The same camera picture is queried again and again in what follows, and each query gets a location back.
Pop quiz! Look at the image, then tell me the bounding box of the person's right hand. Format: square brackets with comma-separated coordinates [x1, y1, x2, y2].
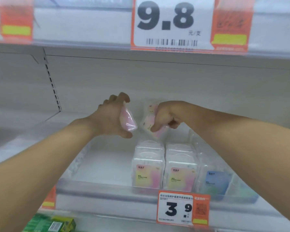
[150, 101, 192, 133]

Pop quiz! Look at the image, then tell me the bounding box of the person's left hand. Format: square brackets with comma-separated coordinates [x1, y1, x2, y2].
[86, 92, 133, 139]

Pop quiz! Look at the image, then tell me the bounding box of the pink label small box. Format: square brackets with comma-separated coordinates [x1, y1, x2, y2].
[119, 101, 139, 132]
[140, 101, 170, 140]

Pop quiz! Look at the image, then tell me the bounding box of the pile of teal small boxes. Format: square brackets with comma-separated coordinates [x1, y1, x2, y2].
[190, 129, 259, 204]

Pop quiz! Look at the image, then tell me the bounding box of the person's left forearm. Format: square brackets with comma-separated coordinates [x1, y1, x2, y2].
[0, 116, 100, 232]

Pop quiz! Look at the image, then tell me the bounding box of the person's right forearm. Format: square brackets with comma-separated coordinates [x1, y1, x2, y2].
[183, 102, 290, 229]

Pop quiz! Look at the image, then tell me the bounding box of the green yellow toothpaste box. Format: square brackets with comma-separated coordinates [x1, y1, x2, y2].
[22, 213, 77, 232]

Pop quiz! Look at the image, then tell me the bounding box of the orange white price tag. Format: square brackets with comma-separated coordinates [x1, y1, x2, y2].
[0, 0, 34, 44]
[40, 186, 57, 210]
[156, 189, 211, 228]
[130, 0, 256, 55]

